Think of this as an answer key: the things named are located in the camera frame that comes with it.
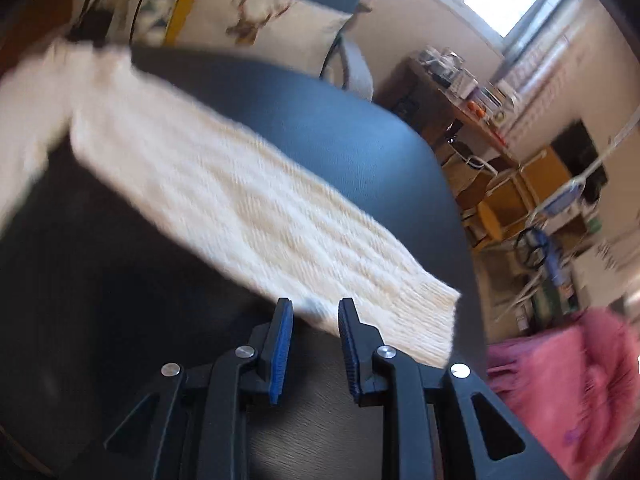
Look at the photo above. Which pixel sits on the pink cloth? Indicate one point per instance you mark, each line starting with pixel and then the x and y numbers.
pixel 565 390

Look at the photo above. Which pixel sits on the white drying rack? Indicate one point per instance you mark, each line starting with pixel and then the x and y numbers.
pixel 586 172

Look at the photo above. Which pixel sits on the brown paper bag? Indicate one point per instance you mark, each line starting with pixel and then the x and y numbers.
pixel 465 185

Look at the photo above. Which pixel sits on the black monitor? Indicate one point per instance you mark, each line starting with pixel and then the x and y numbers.
pixel 575 150

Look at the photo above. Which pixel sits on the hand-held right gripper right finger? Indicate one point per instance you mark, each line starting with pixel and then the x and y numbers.
pixel 350 355

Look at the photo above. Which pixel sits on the cluster of jars and boxes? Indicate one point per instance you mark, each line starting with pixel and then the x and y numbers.
pixel 450 72

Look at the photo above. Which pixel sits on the cream knit sweater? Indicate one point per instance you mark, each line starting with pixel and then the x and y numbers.
pixel 225 200

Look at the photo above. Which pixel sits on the brown cardboard box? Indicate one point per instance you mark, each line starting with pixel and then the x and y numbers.
pixel 550 175

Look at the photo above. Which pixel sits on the wooden desk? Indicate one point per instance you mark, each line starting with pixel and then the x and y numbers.
pixel 415 90

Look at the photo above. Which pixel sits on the white triangle pattern pillow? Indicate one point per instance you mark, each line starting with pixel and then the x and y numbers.
pixel 150 10

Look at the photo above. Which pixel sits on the patterned beige curtain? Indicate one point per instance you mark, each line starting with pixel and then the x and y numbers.
pixel 540 80

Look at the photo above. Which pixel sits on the white deer print pillow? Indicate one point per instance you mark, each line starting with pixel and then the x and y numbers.
pixel 290 35

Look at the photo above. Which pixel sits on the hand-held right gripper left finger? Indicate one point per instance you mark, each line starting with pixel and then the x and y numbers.
pixel 282 350

